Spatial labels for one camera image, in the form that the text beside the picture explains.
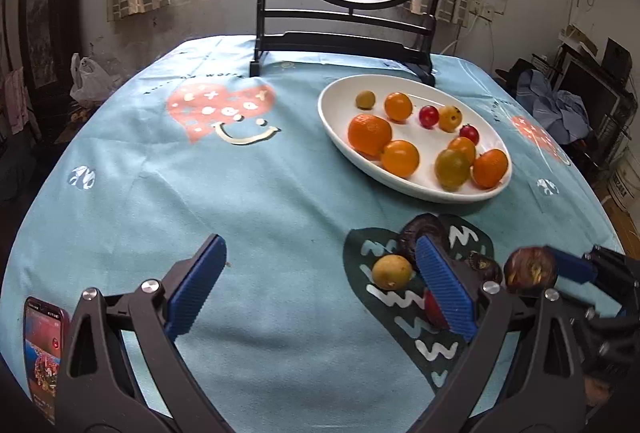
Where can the white wall socket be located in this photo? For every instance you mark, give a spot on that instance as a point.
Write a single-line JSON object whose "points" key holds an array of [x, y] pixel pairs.
{"points": [[482, 11]]}

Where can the small olive-yellow fruit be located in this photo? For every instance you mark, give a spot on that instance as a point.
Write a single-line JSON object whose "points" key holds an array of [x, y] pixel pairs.
{"points": [[365, 99]]}

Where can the black box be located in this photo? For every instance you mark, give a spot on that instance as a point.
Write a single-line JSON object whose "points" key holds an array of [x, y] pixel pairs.
{"points": [[616, 60]]}

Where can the black monitor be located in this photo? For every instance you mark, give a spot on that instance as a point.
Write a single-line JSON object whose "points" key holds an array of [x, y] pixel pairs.
{"points": [[587, 88]]}

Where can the small orange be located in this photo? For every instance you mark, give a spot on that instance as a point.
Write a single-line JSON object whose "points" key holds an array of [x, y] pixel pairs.
{"points": [[462, 148], [398, 106]]}

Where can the white plastic bag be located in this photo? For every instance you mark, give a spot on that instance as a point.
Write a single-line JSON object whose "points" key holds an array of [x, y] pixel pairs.
{"points": [[90, 83]]}

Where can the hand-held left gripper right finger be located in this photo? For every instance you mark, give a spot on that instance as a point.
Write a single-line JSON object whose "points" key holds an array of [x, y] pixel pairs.
{"points": [[447, 285]]}

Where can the white oval plate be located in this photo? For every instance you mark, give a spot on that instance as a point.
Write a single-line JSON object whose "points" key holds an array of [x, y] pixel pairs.
{"points": [[425, 143]]}

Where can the smartphone with red case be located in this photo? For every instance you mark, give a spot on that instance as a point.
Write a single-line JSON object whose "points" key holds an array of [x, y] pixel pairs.
{"points": [[45, 358]]}

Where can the pink cloth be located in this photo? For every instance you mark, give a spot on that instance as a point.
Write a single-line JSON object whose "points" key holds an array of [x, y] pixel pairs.
{"points": [[15, 103]]}

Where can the red cherry tomato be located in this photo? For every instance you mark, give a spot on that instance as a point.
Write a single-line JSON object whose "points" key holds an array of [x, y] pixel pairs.
{"points": [[428, 116], [469, 133], [433, 308]]}

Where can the dark framed wall painting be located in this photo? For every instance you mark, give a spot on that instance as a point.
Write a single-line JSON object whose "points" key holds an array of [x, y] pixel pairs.
{"points": [[42, 8]]}

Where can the orange mandarin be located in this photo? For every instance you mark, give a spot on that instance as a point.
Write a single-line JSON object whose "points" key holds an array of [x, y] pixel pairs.
{"points": [[490, 168]]}

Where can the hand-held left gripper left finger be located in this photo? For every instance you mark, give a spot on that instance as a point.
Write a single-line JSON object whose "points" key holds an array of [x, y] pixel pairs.
{"points": [[195, 285]]}

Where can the smooth round orange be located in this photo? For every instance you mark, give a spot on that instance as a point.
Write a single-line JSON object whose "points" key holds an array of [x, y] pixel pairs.
{"points": [[400, 158]]}

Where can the white plastic bucket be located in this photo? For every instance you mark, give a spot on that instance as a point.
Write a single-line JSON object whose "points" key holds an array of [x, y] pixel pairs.
{"points": [[625, 183]]}

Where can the large bumpy orange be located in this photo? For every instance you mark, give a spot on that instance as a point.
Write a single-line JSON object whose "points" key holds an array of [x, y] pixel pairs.
{"points": [[370, 135]]}

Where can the small yellow fruit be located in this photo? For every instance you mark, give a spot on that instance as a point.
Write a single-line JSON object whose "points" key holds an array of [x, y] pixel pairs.
{"points": [[392, 271]]}

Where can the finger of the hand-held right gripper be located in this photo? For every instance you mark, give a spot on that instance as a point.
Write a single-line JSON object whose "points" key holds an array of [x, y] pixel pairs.
{"points": [[580, 312], [575, 268]]}

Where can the dark purple passion fruit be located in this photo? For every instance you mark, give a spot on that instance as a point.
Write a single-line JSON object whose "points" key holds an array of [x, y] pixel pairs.
{"points": [[487, 269], [530, 269], [420, 229]]}

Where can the blue clothes pile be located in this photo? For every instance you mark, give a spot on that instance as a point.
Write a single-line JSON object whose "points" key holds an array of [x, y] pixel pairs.
{"points": [[555, 108]]}

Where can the yellow-green round fruit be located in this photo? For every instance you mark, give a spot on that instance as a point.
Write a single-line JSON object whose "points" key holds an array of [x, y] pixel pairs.
{"points": [[452, 169]]}

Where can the yellow spotted fruit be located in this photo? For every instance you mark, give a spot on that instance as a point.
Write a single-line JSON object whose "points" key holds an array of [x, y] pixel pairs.
{"points": [[449, 118]]}

